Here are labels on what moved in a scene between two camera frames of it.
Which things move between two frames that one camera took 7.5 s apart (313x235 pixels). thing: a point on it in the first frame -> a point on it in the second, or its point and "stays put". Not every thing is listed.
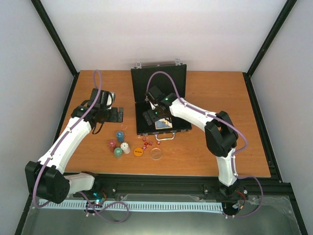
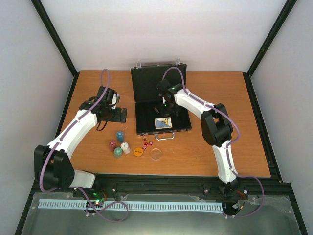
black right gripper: (146, 115) -> (170, 113)
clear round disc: (156, 153) stays put
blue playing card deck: (163, 124) stays put
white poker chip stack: (125, 147) stays put
